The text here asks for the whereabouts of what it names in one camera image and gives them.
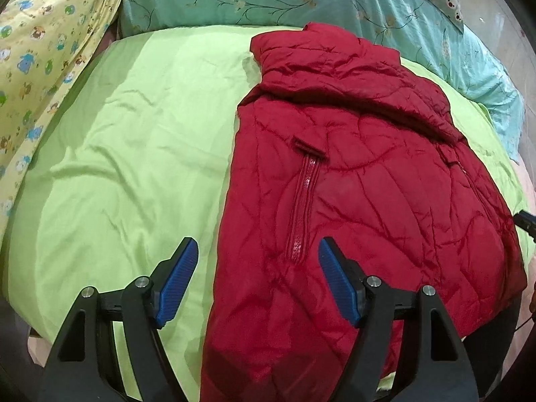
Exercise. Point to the yellow cartoon print blanket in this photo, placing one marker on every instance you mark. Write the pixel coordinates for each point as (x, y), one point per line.
(45, 45)

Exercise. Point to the light green bed sheet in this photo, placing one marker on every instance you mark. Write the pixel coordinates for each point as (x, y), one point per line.
(138, 158)

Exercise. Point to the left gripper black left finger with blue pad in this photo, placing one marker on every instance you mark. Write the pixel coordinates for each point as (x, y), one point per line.
(83, 363)

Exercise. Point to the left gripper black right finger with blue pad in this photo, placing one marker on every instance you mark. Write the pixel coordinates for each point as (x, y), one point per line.
(433, 364)

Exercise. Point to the teal floral quilt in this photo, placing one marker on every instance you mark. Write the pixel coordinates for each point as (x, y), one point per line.
(415, 28)

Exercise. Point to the red quilted puffer jacket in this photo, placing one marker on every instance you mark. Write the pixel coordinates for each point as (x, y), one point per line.
(340, 140)

